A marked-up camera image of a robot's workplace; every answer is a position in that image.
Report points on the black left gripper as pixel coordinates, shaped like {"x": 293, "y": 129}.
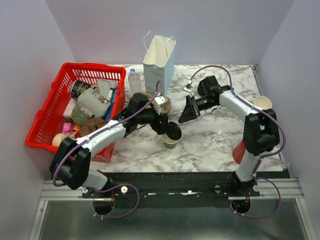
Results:
{"x": 160, "y": 128}

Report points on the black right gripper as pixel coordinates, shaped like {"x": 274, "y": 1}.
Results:
{"x": 191, "y": 111}

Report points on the black cup lid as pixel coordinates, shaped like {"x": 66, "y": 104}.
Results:
{"x": 174, "y": 131}

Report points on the green paper cup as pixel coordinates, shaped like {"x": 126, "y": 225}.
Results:
{"x": 168, "y": 142}

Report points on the stack of green paper cups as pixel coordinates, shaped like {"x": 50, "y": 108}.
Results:
{"x": 262, "y": 102}

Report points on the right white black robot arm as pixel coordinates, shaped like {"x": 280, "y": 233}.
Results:
{"x": 260, "y": 133}

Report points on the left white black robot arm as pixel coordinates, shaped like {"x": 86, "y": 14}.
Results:
{"x": 71, "y": 163}

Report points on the brown pulp cup carrier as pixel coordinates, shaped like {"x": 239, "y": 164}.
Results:
{"x": 165, "y": 107}

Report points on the stack of black lids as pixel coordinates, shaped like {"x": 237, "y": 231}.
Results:
{"x": 205, "y": 86}

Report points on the clear plastic water bottle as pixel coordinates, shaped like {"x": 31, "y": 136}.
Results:
{"x": 134, "y": 81}

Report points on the blue flat package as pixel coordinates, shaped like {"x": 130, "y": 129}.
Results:
{"x": 112, "y": 103}

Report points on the light blue paper bag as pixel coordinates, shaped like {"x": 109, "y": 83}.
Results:
{"x": 158, "y": 62}

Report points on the red cup holder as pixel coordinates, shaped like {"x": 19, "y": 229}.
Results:
{"x": 238, "y": 152}

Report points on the brown round package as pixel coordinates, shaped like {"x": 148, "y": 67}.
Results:
{"x": 91, "y": 125}

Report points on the grey crumpled bag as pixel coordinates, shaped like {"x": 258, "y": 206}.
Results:
{"x": 106, "y": 87}

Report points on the grey printed pouch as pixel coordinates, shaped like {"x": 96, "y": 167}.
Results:
{"x": 94, "y": 103}

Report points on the green round pouch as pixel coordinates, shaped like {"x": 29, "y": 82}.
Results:
{"x": 80, "y": 115}

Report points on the black snack can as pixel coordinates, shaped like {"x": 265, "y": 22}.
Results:
{"x": 78, "y": 87}

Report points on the pink small box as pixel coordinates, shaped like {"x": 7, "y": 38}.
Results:
{"x": 68, "y": 128}

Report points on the beige round bun toy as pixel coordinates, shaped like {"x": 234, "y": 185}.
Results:
{"x": 56, "y": 141}

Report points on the red plastic basket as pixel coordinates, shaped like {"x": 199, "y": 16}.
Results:
{"x": 49, "y": 120}

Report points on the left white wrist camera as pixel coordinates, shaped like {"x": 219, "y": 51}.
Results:
{"x": 157, "y": 104}

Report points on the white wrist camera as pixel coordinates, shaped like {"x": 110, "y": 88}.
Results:
{"x": 157, "y": 104}
{"x": 189, "y": 88}

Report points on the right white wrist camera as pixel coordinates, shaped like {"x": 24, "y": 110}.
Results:
{"x": 189, "y": 88}

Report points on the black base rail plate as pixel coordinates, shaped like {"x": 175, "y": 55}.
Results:
{"x": 186, "y": 189}

